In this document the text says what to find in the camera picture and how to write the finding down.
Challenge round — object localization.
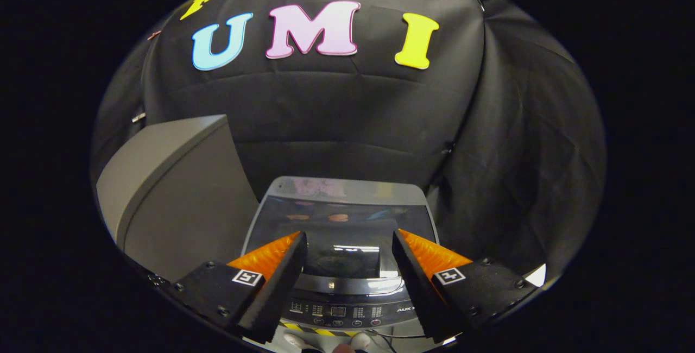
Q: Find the yellow black hazard tape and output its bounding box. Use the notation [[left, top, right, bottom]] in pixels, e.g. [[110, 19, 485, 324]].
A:
[[281, 323, 338, 338]]

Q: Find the black backdrop cloth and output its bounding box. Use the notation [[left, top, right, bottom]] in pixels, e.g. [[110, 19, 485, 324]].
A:
[[90, 0, 606, 284]]

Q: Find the black cable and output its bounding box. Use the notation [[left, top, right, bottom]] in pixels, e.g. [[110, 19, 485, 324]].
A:
[[374, 329, 429, 341]]

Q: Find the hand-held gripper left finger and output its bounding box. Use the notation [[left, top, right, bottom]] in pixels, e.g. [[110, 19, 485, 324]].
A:
[[163, 231, 308, 344]]

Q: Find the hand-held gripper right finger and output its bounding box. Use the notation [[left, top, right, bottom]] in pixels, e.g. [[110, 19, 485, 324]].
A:
[[391, 228, 541, 343]]

